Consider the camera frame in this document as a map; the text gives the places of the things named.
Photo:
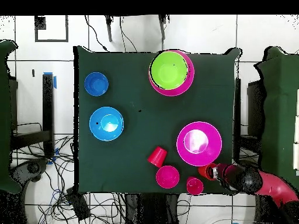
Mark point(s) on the dark green table cloth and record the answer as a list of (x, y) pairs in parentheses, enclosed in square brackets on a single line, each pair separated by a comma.
[(128, 70), (4, 116), (278, 116)]

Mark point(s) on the large pink bowl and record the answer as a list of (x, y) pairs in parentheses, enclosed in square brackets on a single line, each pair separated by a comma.
[(184, 89), (198, 142)]

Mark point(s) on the orange cup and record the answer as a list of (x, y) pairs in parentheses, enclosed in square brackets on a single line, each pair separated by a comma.
[(204, 171)]

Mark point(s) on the black metal stand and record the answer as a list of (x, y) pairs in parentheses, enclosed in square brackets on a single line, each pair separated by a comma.
[(48, 112)]

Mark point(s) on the small dark blue bowl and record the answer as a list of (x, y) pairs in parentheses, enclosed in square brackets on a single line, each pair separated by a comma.
[(96, 84)]

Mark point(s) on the green bowl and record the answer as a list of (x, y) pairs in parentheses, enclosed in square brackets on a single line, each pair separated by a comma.
[(168, 70)]

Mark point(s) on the small pink bowl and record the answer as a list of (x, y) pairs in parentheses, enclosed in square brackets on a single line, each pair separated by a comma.
[(167, 177)]

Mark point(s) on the red cup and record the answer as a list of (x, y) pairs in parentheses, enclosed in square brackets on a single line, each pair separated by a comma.
[(157, 157), (195, 186)]

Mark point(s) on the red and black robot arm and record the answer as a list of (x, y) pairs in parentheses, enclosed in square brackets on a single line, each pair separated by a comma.
[(273, 186)]

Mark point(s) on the black stand leg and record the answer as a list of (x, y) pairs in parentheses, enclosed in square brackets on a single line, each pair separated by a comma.
[(162, 25), (108, 28)]

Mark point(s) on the light blue bowl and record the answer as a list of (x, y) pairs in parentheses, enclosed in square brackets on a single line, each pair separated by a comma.
[(106, 124)]

